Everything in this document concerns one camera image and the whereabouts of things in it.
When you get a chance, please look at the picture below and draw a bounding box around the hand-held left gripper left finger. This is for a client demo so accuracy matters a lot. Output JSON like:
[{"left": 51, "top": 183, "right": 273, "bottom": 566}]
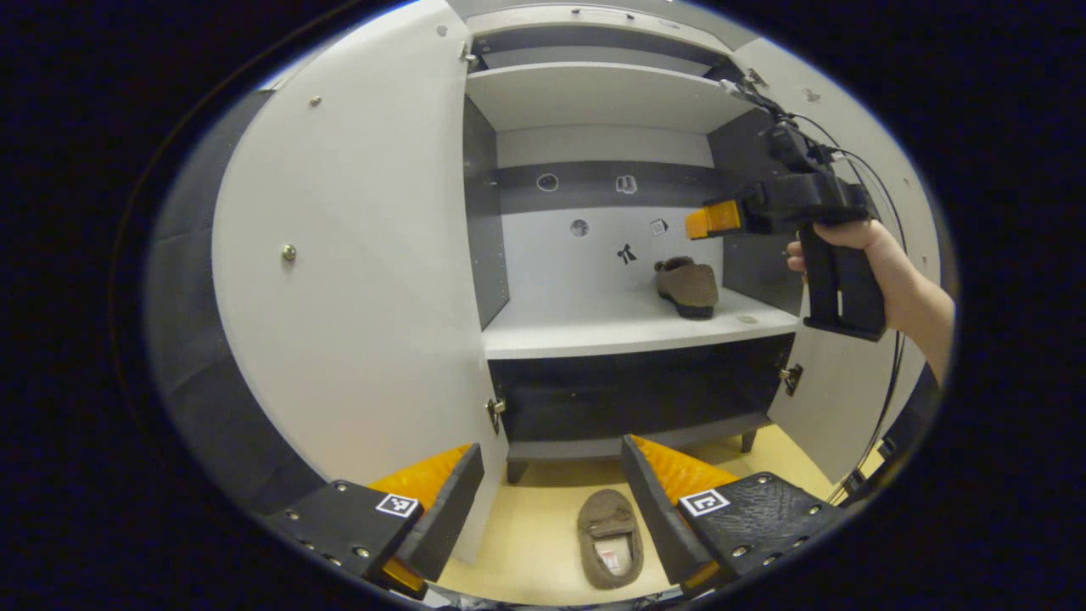
[{"left": 263, "top": 443, "right": 489, "bottom": 602}]

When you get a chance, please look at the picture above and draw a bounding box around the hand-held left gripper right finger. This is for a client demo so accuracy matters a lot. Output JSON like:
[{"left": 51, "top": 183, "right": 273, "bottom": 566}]
[{"left": 619, "top": 435, "right": 847, "bottom": 599}]

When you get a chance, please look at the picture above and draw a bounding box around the brown slip-on shoe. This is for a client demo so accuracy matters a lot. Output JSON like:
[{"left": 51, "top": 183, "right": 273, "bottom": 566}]
[
  {"left": 577, "top": 489, "right": 644, "bottom": 591},
  {"left": 653, "top": 256, "right": 720, "bottom": 320}
]

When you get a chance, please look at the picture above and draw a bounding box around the white and grey shoe cabinet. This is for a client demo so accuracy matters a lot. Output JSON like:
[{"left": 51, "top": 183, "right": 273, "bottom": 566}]
[{"left": 212, "top": 0, "right": 943, "bottom": 565}]

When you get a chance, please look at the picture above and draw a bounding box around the white cabinet shelf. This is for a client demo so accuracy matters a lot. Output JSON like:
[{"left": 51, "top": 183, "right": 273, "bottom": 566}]
[
  {"left": 465, "top": 61, "right": 756, "bottom": 132},
  {"left": 482, "top": 289, "right": 800, "bottom": 361}
]

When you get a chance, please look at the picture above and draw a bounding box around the white cabinet drawer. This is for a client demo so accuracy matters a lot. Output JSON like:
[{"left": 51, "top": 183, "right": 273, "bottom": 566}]
[{"left": 467, "top": 3, "right": 735, "bottom": 53}]

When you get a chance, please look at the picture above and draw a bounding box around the dark grey bar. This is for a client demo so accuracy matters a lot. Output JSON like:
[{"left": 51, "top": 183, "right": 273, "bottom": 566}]
[{"left": 836, "top": 365, "right": 944, "bottom": 502}]

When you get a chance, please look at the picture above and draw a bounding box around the black backdrop cloth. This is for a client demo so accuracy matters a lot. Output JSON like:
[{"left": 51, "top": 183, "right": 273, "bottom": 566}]
[{"left": 144, "top": 89, "right": 327, "bottom": 514}]

